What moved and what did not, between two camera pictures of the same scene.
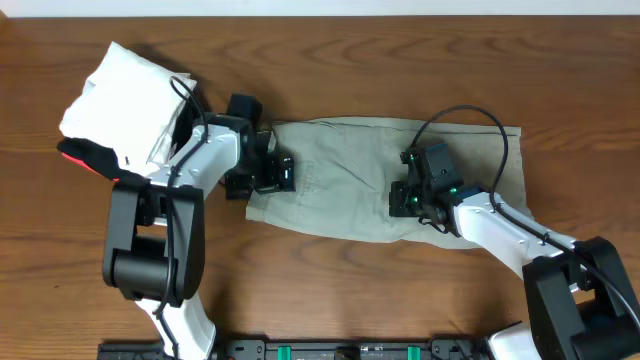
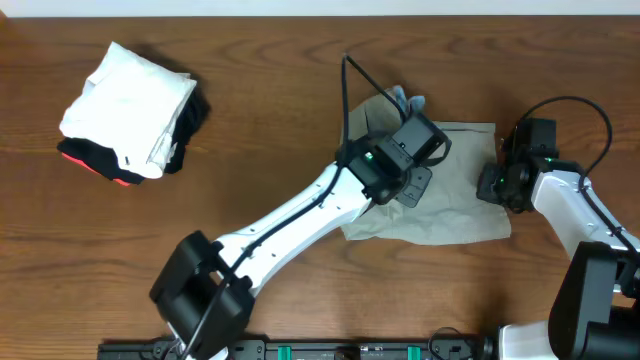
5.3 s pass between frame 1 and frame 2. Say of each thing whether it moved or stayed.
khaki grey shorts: moved
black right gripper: moved
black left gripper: moved
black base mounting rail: stayed
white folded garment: stayed
